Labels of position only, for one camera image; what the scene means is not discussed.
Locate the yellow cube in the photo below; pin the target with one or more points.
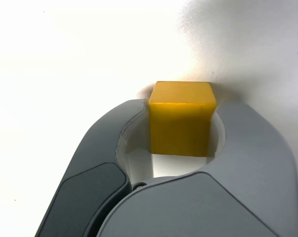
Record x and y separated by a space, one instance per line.
181 123

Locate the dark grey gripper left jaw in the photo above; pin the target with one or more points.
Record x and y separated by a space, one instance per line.
94 148

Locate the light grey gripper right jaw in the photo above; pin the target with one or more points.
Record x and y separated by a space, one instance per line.
213 209

